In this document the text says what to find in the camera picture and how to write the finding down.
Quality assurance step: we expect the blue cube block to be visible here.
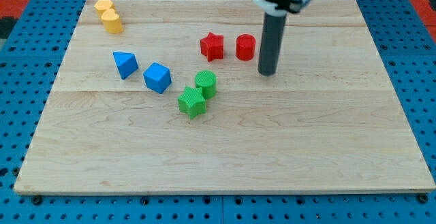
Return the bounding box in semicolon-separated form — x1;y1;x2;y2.
143;63;172;94

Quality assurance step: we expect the yellow heart block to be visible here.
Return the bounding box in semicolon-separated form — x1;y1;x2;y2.
101;9;124;34

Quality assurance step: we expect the yellow hexagon block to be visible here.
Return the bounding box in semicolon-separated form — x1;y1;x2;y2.
94;0;115;18

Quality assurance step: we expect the red star block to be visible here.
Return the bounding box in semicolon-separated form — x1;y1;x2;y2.
200;32;224;62

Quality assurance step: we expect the green star block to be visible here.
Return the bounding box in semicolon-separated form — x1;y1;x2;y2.
178;86;206;119

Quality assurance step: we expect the blue triangle block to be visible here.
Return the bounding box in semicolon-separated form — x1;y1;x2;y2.
112;52;138;80

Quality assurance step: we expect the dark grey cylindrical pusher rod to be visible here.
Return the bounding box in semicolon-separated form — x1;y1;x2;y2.
258;13;287;76

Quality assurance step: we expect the red cylinder block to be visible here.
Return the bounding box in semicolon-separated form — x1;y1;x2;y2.
236;34;255;61

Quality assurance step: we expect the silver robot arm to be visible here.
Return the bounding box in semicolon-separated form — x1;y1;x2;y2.
253;0;310;76

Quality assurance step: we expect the wooden board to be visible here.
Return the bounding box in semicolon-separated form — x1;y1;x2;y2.
14;0;435;195

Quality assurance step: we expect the green cylinder block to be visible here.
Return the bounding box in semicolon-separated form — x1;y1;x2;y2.
195;70;217;99

